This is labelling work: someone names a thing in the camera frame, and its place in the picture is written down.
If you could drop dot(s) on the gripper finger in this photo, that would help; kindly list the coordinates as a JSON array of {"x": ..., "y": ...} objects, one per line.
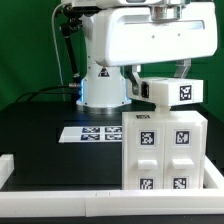
[
  {"x": 183, "y": 67},
  {"x": 132, "y": 72}
]

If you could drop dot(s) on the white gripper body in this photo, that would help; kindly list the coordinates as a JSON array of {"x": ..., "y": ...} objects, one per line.
[{"x": 131, "y": 36}]

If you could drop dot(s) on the small white cabinet top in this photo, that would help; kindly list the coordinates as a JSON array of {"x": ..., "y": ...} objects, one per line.
[{"x": 167, "y": 91}]

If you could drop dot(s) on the white cabinet door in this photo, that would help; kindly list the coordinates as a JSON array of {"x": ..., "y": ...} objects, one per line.
[
  {"x": 184, "y": 154},
  {"x": 143, "y": 155}
]

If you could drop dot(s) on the white cabinet body box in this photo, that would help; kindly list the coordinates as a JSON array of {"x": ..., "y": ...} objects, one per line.
[{"x": 167, "y": 116}]

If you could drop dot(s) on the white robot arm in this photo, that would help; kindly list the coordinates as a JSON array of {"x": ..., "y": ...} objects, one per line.
[{"x": 104, "y": 88}]

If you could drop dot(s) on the white marker base sheet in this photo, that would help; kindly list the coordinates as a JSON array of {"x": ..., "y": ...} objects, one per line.
[{"x": 91, "y": 134}]

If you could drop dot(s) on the white right fence piece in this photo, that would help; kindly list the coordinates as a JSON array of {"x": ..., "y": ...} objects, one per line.
[{"x": 213, "y": 179}]

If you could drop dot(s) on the white fence piece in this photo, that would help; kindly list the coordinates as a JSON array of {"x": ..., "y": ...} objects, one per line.
[
  {"x": 213, "y": 179},
  {"x": 6, "y": 168}
]

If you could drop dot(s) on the white left fence piece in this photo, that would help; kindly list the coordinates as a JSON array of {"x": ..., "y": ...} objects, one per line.
[{"x": 6, "y": 168}]

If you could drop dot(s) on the white front fence bar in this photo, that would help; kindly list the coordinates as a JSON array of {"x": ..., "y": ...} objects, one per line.
[{"x": 110, "y": 203}]

